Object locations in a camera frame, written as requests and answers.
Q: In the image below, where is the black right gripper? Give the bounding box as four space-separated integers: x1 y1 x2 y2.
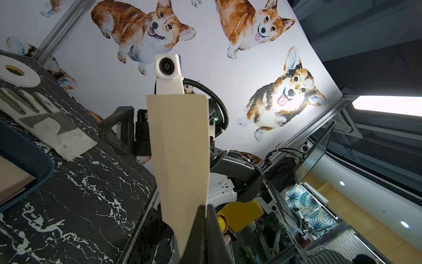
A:
98 106 218 157

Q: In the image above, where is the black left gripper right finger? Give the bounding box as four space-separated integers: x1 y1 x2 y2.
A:
205 204 233 264

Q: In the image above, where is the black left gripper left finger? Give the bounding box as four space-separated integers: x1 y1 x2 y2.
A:
180 205 206 264

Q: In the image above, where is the teal plastic storage box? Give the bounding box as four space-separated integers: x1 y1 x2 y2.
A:
1 121 55 212

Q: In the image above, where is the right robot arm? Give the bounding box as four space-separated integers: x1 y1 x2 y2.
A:
98 78 265 208

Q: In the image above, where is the white tape roll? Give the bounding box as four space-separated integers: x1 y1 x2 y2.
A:
0 55 41 88

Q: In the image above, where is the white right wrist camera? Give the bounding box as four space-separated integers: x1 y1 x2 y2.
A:
154 54 184 95

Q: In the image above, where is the aluminium frame post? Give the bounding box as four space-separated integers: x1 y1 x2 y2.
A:
32 0 96 67

